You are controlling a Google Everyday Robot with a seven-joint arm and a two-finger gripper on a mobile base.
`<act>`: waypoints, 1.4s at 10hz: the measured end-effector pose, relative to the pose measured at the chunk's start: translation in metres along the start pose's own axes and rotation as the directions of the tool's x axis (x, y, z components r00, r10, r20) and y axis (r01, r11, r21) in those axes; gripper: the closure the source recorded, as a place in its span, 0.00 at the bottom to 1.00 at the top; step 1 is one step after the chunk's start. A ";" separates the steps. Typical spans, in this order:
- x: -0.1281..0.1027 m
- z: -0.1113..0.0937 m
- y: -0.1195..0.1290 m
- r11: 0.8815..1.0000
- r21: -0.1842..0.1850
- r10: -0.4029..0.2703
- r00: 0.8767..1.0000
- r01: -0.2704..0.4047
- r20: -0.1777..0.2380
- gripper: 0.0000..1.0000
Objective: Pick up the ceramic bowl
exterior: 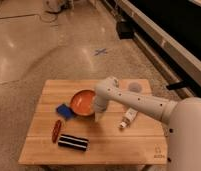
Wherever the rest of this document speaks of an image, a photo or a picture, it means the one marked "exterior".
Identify orange ceramic bowl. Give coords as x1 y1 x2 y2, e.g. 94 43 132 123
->
70 90 95 116

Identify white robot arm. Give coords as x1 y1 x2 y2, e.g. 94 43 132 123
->
93 77 201 171

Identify white tube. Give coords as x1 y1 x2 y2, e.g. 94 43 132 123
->
119 108 138 129

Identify blue sponge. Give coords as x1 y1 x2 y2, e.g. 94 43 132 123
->
56 104 74 120

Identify wooden table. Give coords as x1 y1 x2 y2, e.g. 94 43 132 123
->
19 80 167 165

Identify red-brown oval object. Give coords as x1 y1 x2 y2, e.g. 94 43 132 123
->
52 120 62 143

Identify black white striped block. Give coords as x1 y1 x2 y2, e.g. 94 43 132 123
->
58 134 89 151

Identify black box on floor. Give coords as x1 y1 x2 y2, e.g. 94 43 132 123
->
116 21 134 39

